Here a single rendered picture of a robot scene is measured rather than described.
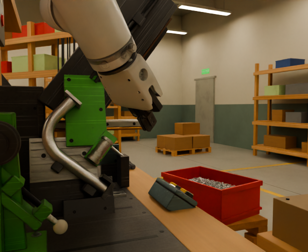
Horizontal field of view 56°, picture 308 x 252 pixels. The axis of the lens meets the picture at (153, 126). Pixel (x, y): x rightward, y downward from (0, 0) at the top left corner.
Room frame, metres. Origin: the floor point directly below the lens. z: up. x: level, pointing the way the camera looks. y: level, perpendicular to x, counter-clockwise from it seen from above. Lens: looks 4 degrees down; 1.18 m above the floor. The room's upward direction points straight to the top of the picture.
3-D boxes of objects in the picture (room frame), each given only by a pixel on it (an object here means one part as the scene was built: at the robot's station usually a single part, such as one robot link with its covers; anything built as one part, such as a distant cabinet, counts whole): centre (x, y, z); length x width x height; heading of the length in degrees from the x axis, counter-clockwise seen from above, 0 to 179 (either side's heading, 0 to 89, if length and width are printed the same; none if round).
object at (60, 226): (0.55, 0.20, 0.96); 0.06 x 0.03 x 0.06; 110
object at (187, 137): (7.47, -0.76, 0.37); 1.20 x 0.80 x 0.74; 123
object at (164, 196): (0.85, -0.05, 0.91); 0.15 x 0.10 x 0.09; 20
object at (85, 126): (0.87, 0.21, 1.17); 0.13 x 0.12 x 0.20; 20
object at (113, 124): (1.03, 0.23, 1.11); 0.39 x 0.16 x 0.03; 110
